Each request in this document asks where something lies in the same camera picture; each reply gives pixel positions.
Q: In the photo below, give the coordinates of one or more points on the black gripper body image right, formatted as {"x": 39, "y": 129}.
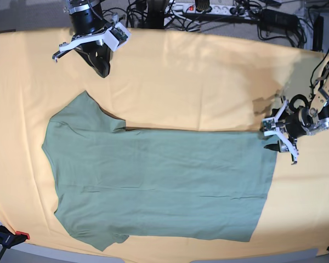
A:
{"x": 296, "y": 123}

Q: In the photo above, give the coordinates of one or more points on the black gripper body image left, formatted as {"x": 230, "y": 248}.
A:
{"x": 87, "y": 19}

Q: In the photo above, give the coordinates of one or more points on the green T-shirt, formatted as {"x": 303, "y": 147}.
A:
{"x": 113, "y": 183}

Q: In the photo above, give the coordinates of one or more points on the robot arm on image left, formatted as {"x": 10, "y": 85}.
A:
{"x": 79, "y": 4}

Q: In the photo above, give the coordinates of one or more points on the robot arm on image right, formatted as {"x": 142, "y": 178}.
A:
{"x": 317, "y": 104}

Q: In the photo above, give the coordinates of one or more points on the yellow table cloth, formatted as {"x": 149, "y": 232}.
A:
{"x": 160, "y": 79}

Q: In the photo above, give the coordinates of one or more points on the white power strip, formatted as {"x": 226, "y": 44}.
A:
{"x": 214, "y": 9}

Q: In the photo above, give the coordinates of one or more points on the dark computer tower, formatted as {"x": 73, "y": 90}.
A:
{"x": 318, "y": 33}

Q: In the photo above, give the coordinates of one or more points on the black power adapter brick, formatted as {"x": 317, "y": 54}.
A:
{"x": 278, "y": 19}

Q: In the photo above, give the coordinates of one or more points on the blue black bar clamp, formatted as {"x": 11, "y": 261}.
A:
{"x": 8, "y": 239}

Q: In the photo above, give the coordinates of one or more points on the black monitor stand post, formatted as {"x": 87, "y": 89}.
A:
{"x": 156, "y": 12}

